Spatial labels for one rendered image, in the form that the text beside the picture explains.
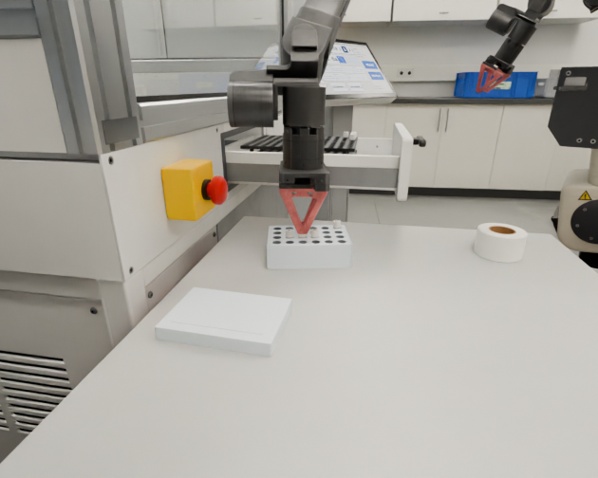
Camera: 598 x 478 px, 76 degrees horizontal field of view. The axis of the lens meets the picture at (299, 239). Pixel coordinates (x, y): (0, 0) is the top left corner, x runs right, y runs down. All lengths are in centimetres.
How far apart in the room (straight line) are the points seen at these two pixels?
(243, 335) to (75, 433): 16
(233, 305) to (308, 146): 23
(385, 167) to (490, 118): 323
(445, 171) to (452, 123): 43
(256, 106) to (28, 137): 25
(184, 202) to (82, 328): 21
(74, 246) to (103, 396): 19
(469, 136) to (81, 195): 362
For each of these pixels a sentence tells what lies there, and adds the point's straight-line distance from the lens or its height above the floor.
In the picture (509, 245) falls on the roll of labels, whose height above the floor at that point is 79.
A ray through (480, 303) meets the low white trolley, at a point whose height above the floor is 76.
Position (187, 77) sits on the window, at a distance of 66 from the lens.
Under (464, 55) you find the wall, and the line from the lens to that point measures 452.
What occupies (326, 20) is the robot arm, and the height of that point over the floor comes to 109.
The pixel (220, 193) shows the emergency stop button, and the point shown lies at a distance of 53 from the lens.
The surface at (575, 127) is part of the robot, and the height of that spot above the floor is 93.
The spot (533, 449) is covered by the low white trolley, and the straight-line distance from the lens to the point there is 36.
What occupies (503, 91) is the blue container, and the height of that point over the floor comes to 96.
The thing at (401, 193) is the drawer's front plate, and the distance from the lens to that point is 69.
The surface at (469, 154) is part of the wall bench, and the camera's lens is 390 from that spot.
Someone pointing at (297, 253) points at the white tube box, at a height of 79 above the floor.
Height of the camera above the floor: 101
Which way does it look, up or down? 22 degrees down
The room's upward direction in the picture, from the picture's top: straight up
